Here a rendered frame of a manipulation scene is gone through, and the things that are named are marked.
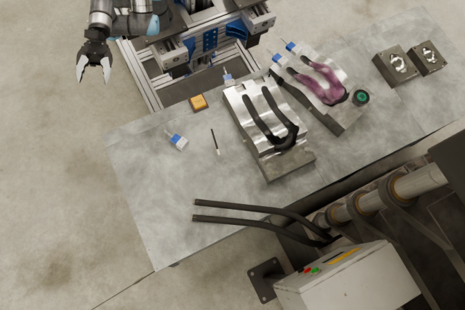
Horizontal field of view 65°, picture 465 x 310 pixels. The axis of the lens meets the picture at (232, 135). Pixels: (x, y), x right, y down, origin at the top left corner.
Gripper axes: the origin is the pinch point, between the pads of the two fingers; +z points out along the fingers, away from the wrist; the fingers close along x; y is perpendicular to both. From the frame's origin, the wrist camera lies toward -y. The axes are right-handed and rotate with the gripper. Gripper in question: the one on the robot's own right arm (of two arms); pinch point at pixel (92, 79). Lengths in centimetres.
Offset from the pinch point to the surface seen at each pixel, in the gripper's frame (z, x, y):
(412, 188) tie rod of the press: 40, -84, -28
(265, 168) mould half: 14, -71, 51
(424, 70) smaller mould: -41, -162, 40
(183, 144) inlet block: 1, -33, 56
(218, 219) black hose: 36, -49, 55
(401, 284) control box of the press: 63, -87, -13
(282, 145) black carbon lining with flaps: 3, -79, 48
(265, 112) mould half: -14, -72, 48
